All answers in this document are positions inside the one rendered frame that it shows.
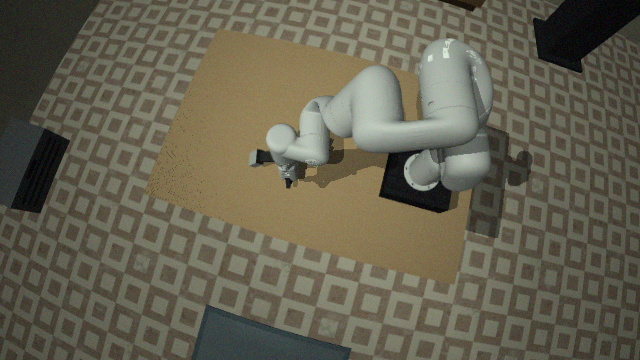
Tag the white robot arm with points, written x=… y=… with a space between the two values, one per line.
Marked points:
x=450 y=119

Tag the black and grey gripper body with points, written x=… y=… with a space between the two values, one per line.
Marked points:
x=291 y=173

